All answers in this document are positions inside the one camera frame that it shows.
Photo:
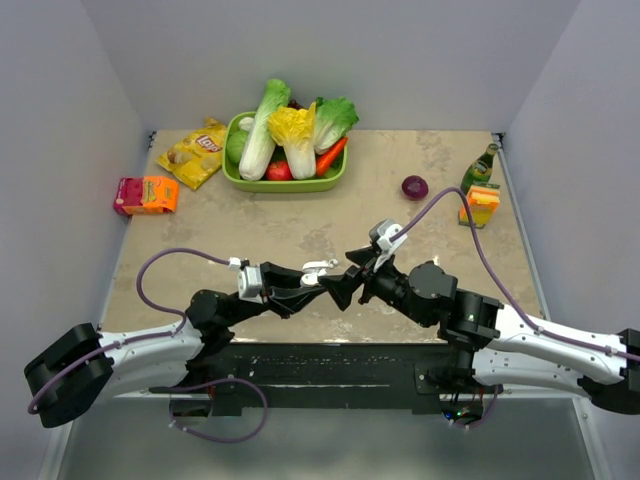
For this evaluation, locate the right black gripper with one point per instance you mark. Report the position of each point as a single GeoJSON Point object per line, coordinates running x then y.
{"type": "Point", "coordinates": [341, 286]}

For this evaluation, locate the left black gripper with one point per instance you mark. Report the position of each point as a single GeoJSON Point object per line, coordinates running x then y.
{"type": "Point", "coordinates": [281, 292]}

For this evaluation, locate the white gold-rimmed charging case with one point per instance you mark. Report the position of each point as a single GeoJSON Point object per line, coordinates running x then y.
{"type": "Point", "coordinates": [313, 270]}

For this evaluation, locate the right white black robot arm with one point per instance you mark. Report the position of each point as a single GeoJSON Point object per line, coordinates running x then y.
{"type": "Point", "coordinates": [492, 344]}

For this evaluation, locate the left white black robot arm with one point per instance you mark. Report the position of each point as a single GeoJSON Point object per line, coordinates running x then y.
{"type": "Point", "coordinates": [86, 365]}

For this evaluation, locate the green plastic basket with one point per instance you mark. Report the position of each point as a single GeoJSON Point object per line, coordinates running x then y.
{"type": "Point", "coordinates": [325, 183]}

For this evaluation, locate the purple red onion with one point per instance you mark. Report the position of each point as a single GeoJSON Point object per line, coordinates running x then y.
{"type": "Point", "coordinates": [415, 188]}

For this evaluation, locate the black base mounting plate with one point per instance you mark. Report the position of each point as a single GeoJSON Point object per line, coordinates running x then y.
{"type": "Point", "coordinates": [420, 378]}

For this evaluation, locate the orange carrot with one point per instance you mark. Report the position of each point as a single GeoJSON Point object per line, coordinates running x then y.
{"type": "Point", "coordinates": [325, 160]}

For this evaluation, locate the red tomato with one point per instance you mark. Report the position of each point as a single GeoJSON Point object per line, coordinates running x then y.
{"type": "Point", "coordinates": [278, 171]}

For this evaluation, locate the tall napa cabbage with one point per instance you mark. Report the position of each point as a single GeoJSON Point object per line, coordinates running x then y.
{"type": "Point", "coordinates": [260, 146]}

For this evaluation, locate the orange sponge pack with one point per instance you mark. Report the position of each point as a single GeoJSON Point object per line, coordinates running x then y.
{"type": "Point", "coordinates": [484, 200]}

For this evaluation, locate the round green cabbage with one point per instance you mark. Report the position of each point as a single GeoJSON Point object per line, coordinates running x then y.
{"type": "Point", "coordinates": [235, 146]}

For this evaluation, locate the yellow Lays chips bag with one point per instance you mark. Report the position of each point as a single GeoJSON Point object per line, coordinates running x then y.
{"type": "Point", "coordinates": [199, 155]}

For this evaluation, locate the yellow napa cabbage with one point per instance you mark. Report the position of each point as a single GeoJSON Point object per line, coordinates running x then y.
{"type": "Point", "coordinates": [293, 130]}

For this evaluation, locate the green leaf lettuce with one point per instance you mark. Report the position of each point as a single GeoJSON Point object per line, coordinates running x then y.
{"type": "Point", "coordinates": [334, 118]}

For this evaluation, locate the green Perrier bottle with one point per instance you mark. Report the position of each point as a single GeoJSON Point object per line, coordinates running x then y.
{"type": "Point", "coordinates": [481, 169]}

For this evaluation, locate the pink orange snack box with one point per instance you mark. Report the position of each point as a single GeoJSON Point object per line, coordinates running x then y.
{"type": "Point", "coordinates": [146, 195]}

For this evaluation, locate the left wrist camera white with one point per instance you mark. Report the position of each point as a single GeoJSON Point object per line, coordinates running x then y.
{"type": "Point", "coordinates": [249, 280]}

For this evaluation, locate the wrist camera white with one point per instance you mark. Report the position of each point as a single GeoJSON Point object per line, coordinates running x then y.
{"type": "Point", "coordinates": [386, 238]}
{"type": "Point", "coordinates": [249, 280]}

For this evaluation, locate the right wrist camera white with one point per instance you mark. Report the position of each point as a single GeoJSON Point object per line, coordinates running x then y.
{"type": "Point", "coordinates": [386, 238]}

